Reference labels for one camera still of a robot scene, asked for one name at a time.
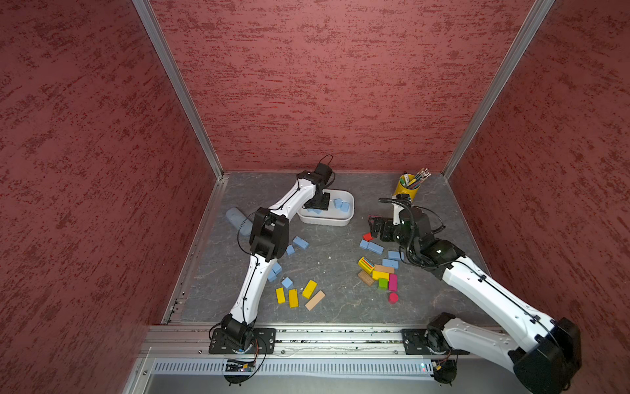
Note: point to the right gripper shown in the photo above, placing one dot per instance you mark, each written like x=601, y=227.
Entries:
x=387, y=223

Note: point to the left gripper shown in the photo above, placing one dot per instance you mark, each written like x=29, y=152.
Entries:
x=324, y=205

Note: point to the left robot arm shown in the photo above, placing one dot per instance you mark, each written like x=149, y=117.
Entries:
x=268, y=241

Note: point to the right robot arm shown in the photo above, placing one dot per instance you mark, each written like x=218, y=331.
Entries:
x=543, y=353

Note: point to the white plastic tray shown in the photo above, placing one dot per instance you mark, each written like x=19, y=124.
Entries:
x=339, y=214

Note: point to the long blue block right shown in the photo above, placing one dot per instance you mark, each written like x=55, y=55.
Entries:
x=375, y=248

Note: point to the long blue block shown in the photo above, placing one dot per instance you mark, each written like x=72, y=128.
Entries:
x=375, y=248
x=301, y=242

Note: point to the striped yellow block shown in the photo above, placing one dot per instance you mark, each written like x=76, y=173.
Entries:
x=366, y=265

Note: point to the long blue block left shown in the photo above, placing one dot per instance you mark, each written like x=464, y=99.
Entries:
x=301, y=242

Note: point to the yellow pen holder can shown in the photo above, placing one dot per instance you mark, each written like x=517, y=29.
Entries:
x=399, y=190

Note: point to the brown wooden block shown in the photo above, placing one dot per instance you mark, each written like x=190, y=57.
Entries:
x=366, y=278

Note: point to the pens in can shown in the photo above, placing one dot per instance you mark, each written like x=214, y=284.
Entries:
x=412, y=182

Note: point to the green cube block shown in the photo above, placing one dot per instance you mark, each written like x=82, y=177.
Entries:
x=383, y=284

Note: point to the magenta cylinder block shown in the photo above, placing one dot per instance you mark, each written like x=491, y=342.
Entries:
x=393, y=298

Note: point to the yellow long block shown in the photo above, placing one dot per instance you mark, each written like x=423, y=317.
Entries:
x=309, y=289

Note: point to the long tan wooden block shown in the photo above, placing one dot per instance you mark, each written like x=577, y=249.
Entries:
x=315, y=300

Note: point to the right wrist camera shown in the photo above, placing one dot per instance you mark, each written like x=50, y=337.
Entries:
x=403, y=200

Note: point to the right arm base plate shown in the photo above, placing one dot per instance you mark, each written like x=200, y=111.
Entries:
x=418, y=342

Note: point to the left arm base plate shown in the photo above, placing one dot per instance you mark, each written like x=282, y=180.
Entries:
x=263, y=341

